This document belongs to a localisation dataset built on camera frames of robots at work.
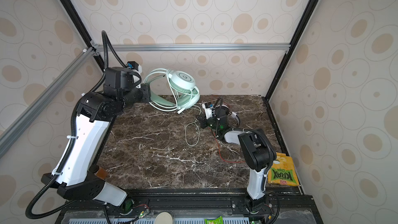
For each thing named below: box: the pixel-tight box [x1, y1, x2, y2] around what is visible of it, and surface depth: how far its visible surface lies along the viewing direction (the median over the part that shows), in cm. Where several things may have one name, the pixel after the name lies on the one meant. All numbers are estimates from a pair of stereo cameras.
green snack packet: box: [204, 215, 224, 224], surface depth 70 cm
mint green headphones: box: [143, 68, 201, 111], surface depth 59 cm
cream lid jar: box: [154, 211, 173, 224], surface depth 66 cm
